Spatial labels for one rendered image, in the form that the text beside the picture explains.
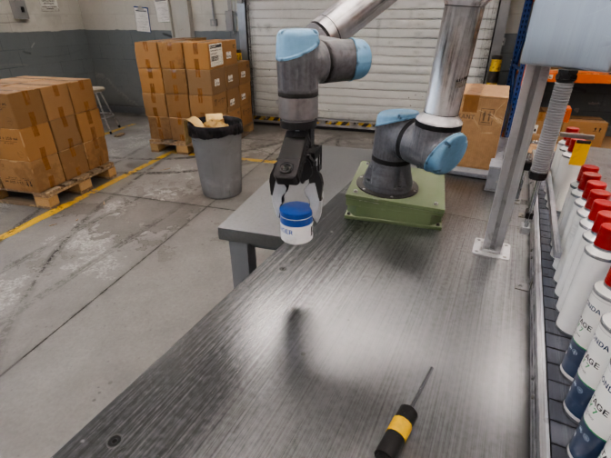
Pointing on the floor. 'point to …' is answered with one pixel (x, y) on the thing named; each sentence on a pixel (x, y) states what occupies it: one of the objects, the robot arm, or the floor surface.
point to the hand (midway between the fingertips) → (296, 216)
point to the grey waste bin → (219, 165)
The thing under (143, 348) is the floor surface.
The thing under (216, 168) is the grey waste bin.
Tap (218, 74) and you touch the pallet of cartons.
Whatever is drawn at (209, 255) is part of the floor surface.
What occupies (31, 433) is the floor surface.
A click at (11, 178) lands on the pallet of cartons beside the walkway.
